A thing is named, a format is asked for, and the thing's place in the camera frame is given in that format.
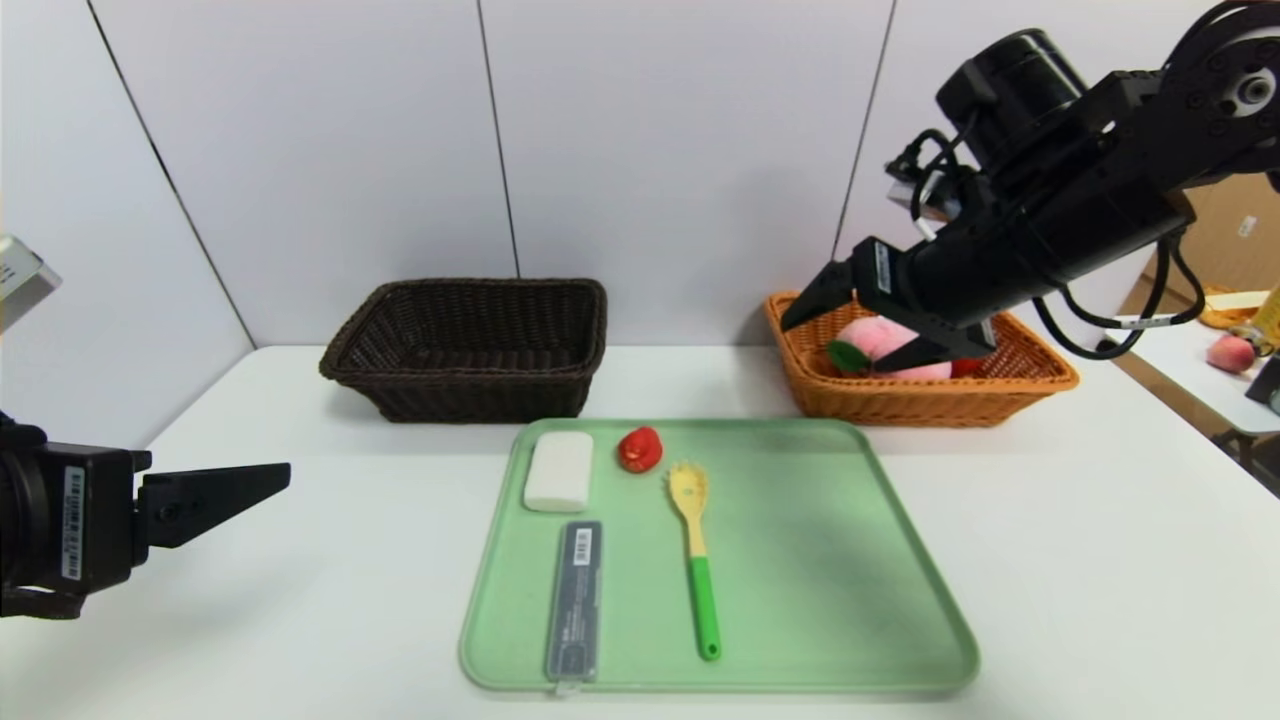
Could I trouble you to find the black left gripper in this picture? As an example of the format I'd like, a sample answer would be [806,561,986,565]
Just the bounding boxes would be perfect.
[0,441,292,592]

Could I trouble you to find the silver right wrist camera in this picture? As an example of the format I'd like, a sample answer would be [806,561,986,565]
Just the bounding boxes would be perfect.
[886,165,963,223]

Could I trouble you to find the light green plastic tray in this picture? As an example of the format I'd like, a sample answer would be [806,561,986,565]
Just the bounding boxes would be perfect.
[458,417,981,695]

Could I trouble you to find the yellow bananas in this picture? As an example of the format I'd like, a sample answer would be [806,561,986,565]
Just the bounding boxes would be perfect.
[1200,285,1280,331]

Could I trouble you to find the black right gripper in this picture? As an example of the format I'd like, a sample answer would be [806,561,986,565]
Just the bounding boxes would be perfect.
[779,171,1047,373]

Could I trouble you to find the white side table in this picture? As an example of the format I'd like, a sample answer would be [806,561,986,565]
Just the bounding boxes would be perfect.
[1100,312,1280,436]

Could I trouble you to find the small pink peach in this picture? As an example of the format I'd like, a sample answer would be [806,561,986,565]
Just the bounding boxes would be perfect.
[1206,334,1259,374]

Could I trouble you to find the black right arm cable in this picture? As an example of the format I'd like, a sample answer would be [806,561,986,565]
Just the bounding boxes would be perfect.
[1033,235,1208,361]

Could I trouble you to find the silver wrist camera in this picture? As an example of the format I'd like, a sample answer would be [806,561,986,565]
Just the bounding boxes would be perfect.
[0,235,63,333]
[886,165,963,223]

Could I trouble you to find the orange wicker basket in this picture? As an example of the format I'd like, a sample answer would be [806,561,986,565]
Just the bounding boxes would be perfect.
[765,290,1081,429]

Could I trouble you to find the small red strawberry toy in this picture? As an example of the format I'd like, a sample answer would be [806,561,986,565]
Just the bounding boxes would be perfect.
[616,426,664,475]

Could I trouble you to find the white rectangular soap block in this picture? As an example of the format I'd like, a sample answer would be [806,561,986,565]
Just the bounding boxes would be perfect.
[523,431,595,515]

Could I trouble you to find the pink plush peach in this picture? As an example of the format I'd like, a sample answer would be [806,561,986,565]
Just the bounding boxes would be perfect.
[826,315,956,381]

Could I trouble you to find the dark brown wicker basket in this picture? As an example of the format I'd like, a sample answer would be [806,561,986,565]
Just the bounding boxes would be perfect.
[318,278,609,424]

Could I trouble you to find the grey translucent pen case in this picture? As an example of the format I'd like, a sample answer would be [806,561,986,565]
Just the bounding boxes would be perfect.
[545,520,605,698]

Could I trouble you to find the yellow green pasta spoon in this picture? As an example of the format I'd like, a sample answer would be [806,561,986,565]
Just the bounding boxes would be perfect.
[668,460,723,663]

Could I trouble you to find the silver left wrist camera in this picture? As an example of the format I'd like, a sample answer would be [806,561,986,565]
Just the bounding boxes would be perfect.
[0,235,63,333]

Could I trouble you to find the wooden shelf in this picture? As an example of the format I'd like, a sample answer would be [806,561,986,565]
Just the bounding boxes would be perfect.
[1190,172,1280,293]

